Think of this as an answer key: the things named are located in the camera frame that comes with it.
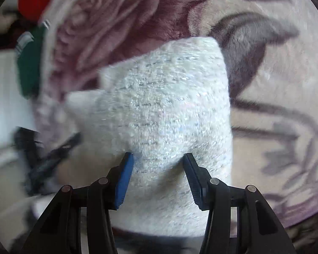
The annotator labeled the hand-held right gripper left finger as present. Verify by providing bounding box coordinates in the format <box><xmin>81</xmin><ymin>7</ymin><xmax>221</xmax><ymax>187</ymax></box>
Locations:
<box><xmin>20</xmin><ymin>152</ymin><xmax>135</xmax><ymax>254</ymax></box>

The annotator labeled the white furniture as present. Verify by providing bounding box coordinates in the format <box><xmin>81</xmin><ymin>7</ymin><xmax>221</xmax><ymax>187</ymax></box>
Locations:
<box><xmin>0</xmin><ymin>50</ymin><xmax>40</xmax><ymax>171</ymax></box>

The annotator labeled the white fuzzy sweater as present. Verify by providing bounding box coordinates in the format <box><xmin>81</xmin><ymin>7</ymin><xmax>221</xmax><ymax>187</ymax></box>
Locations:
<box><xmin>33</xmin><ymin>37</ymin><xmax>234</xmax><ymax>238</ymax></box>

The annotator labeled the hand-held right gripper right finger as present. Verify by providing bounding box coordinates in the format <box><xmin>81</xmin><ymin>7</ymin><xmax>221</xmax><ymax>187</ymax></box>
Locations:
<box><xmin>183</xmin><ymin>153</ymin><xmax>298</xmax><ymax>254</ymax></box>

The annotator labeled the green cloth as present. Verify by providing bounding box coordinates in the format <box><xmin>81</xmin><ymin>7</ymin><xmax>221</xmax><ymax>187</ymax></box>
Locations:
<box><xmin>15</xmin><ymin>21</ymin><xmax>51</xmax><ymax>99</ymax></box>

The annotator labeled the floral plush blanket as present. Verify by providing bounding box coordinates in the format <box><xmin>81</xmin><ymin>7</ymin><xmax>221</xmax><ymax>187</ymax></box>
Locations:
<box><xmin>32</xmin><ymin>0</ymin><xmax>318</xmax><ymax>230</ymax></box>

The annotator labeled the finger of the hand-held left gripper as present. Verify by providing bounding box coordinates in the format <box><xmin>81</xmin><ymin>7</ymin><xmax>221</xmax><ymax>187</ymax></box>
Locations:
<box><xmin>44</xmin><ymin>132</ymin><xmax>82</xmax><ymax>166</ymax></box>

